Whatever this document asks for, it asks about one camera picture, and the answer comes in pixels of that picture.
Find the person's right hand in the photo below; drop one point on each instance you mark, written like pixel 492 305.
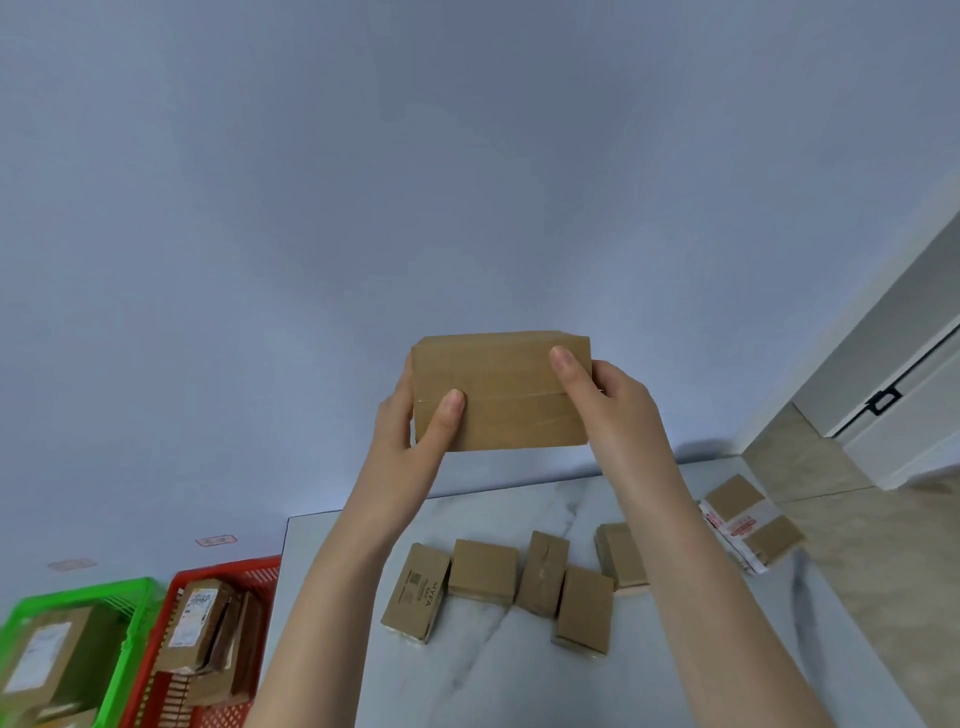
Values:
pixel 630 435

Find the person's left hand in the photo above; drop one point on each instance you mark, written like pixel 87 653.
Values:
pixel 397 465

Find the small smooth cardboard box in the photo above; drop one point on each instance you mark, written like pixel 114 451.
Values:
pixel 502 390

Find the pile of brown cardboard boxes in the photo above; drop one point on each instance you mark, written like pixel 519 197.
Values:
pixel 484 574

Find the red plastic basket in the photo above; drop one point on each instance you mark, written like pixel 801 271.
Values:
pixel 225 566

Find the long narrow cardboard box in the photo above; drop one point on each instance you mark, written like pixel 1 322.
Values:
pixel 217 686

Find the tall parcel with 9777 sticker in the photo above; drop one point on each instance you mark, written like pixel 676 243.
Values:
pixel 184 658

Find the green plastic basket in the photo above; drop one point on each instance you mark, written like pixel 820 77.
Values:
pixel 75 592

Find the yellow-taped cardboard box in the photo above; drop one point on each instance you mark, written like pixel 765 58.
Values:
pixel 75 718

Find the person's right forearm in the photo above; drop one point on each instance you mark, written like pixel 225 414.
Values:
pixel 720 622

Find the person's left forearm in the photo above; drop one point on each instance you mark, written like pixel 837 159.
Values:
pixel 322 630

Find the black door latch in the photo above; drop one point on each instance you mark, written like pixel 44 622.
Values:
pixel 883 401

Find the white door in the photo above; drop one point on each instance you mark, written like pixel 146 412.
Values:
pixel 915 435

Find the red-framed wall label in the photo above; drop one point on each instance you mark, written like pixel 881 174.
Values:
pixel 216 541
pixel 71 565

